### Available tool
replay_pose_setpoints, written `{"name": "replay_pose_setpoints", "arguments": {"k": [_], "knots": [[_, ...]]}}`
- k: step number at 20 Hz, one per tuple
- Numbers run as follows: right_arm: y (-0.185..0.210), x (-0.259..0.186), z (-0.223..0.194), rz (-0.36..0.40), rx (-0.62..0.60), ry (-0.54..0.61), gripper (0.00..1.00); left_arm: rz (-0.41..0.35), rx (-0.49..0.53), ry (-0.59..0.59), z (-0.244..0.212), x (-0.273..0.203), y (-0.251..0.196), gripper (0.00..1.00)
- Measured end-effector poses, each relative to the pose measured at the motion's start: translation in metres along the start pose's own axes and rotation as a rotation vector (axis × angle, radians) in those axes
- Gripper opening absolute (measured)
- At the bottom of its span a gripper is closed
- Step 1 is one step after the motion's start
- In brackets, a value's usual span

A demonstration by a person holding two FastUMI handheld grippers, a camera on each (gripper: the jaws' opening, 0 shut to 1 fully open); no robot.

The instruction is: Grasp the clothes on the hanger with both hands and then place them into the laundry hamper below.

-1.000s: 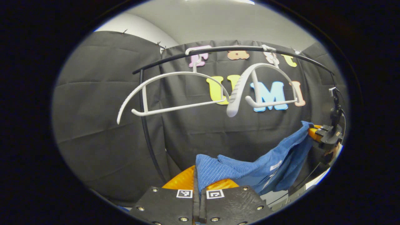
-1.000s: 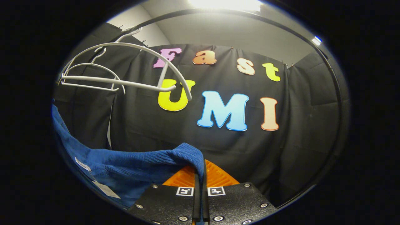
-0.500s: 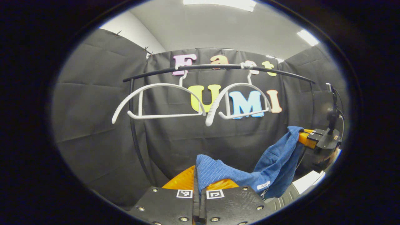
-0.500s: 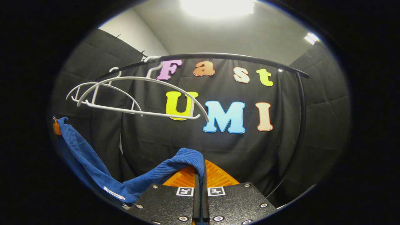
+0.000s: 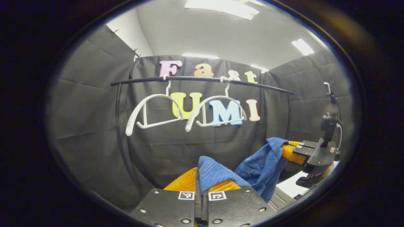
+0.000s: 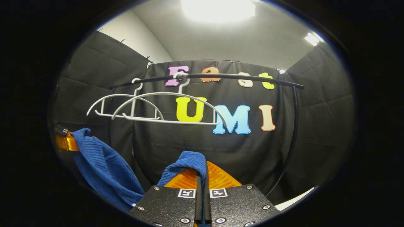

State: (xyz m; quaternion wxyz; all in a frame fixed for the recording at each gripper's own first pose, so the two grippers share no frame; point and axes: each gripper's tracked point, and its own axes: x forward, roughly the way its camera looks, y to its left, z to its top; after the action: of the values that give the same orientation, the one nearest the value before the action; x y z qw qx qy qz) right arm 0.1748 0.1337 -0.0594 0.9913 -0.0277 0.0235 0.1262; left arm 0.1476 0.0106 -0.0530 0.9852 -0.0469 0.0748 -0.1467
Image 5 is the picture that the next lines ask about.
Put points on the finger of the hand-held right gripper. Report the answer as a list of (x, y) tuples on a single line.
[(293, 154), (307, 144)]

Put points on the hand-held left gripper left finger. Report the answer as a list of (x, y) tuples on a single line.
[(170, 208)]

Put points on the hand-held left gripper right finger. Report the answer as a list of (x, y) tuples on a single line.
[(236, 206)]

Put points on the white plastic hanger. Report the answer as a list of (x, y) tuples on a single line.
[(154, 96), (217, 98)]

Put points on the black metal clothes rack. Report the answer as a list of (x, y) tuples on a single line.
[(189, 78)]

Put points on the white flat panel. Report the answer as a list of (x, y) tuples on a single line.
[(293, 186)]

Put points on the ceiling light panel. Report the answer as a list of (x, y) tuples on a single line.
[(222, 8), (302, 46), (200, 56), (259, 68)]

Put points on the black backdrop cloth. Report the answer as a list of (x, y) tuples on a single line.
[(94, 110)]

